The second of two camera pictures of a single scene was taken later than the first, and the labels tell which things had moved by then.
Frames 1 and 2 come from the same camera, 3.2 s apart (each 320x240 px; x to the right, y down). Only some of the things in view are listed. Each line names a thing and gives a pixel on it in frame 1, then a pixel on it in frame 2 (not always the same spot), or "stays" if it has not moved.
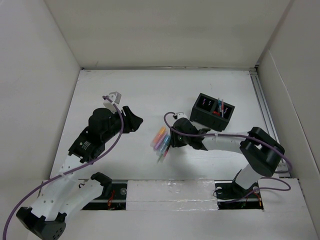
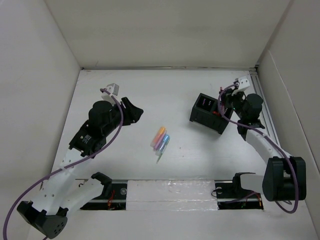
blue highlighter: [165, 145] stays
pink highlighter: [160, 140] stays
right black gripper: [175, 142] -> [231, 94]
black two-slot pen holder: [209, 112] stays
